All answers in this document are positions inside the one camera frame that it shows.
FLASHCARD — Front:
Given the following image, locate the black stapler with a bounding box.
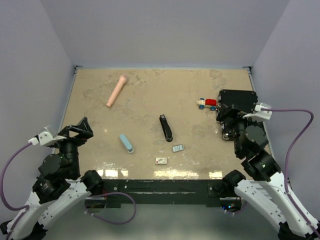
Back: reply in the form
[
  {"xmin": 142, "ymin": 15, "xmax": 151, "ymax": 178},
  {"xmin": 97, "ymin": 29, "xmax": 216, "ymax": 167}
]
[{"xmin": 159, "ymin": 114, "xmax": 173, "ymax": 142}]

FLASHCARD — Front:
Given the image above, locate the pink toy microphone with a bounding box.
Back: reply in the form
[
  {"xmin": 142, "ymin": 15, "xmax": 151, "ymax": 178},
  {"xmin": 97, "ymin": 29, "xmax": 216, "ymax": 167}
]
[{"xmin": 106, "ymin": 76, "xmax": 127, "ymax": 108}]

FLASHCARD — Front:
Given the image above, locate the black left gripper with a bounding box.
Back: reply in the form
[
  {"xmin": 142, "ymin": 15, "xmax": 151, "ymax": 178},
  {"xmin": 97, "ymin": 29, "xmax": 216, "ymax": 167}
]
[{"xmin": 53, "ymin": 116, "xmax": 94, "ymax": 176}]

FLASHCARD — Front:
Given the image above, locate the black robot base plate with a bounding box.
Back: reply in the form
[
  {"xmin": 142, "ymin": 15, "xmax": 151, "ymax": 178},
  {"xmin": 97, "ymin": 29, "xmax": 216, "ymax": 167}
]
[{"xmin": 84, "ymin": 178, "xmax": 253, "ymax": 209}]

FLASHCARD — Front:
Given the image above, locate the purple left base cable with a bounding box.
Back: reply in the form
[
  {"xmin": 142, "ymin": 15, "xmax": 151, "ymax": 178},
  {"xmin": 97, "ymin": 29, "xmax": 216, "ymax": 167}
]
[{"xmin": 83, "ymin": 191, "xmax": 138, "ymax": 225}]

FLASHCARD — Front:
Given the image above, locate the grey staple box sleeve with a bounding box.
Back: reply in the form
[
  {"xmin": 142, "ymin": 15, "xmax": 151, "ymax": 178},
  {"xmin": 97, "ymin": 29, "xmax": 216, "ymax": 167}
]
[{"xmin": 155, "ymin": 157, "xmax": 168, "ymax": 165}]

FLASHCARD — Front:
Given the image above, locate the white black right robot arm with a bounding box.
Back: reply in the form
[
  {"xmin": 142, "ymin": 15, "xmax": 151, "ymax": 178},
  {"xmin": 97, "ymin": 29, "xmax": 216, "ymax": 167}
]
[{"xmin": 216, "ymin": 103, "xmax": 320, "ymax": 240}]

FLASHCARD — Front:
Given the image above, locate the light blue small stapler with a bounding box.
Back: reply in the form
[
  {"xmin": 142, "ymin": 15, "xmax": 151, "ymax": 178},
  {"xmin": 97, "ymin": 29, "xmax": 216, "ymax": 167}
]
[{"xmin": 119, "ymin": 134, "xmax": 134, "ymax": 154}]

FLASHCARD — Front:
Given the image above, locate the black hard case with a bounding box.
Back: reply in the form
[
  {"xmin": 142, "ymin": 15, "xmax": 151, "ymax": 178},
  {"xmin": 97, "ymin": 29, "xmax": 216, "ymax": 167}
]
[{"xmin": 216, "ymin": 89, "xmax": 258, "ymax": 141}]

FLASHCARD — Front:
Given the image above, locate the red toy block car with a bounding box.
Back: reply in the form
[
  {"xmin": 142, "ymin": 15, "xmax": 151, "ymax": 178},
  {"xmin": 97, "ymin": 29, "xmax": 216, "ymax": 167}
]
[{"xmin": 196, "ymin": 98, "xmax": 217, "ymax": 111}]

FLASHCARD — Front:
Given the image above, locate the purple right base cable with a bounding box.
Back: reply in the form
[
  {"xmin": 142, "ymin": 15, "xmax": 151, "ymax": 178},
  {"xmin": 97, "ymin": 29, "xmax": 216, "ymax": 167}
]
[{"xmin": 223, "ymin": 201, "xmax": 248, "ymax": 216}]

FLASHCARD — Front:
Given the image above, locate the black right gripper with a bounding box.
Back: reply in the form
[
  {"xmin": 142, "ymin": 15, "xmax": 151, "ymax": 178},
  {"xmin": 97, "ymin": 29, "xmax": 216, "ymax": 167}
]
[{"xmin": 215, "ymin": 103, "xmax": 259, "ymax": 155}]

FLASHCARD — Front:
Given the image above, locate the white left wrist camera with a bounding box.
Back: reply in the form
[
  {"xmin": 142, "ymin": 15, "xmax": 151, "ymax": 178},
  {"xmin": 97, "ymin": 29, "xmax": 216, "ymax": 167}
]
[{"xmin": 27, "ymin": 126, "xmax": 66, "ymax": 147}]

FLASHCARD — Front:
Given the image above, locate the staple tray with staples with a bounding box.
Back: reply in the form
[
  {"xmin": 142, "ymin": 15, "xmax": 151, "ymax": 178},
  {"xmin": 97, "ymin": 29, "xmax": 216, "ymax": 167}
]
[{"xmin": 172, "ymin": 144, "xmax": 184, "ymax": 153}]

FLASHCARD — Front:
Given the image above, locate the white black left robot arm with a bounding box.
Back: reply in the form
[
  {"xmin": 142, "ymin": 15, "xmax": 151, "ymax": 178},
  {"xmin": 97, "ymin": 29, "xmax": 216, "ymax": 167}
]
[{"xmin": 0, "ymin": 117, "xmax": 104, "ymax": 240}]

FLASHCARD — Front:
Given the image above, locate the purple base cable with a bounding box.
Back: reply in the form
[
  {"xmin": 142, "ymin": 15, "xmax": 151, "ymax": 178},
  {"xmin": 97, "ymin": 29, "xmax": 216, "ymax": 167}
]
[
  {"xmin": 83, "ymin": 191, "xmax": 138, "ymax": 225},
  {"xmin": 223, "ymin": 201, "xmax": 248, "ymax": 216}
]

